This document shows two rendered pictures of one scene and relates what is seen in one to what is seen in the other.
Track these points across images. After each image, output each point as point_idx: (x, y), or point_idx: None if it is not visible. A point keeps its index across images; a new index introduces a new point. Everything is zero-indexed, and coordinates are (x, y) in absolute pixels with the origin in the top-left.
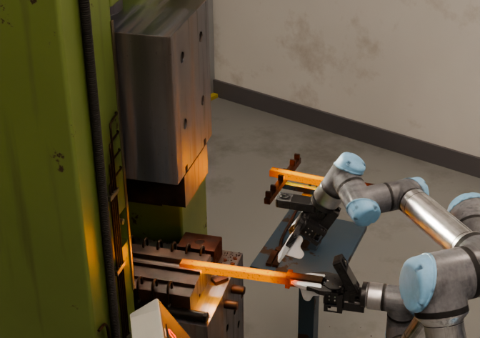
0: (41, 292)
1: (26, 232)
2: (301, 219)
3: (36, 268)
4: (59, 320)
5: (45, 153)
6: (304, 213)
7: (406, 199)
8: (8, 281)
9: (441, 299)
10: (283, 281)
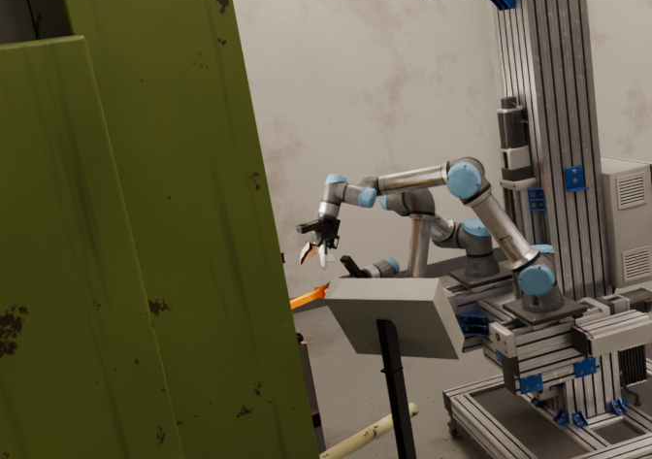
0: (252, 321)
1: (236, 264)
2: (323, 233)
3: (246, 297)
4: (271, 342)
5: (244, 178)
6: (321, 229)
7: (382, 180)
8: (225, 326)
9: (482, 179)
10: (319, 294)
